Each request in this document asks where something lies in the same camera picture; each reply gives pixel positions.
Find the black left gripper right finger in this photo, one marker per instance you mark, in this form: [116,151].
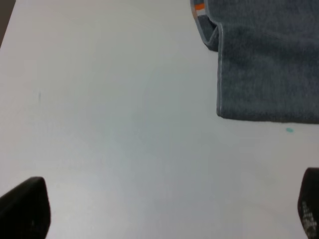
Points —
[308,203]

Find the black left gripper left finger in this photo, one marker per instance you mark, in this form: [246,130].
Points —
[25,211]

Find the grey towel with orange stripes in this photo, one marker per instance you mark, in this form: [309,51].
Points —
[268,57]

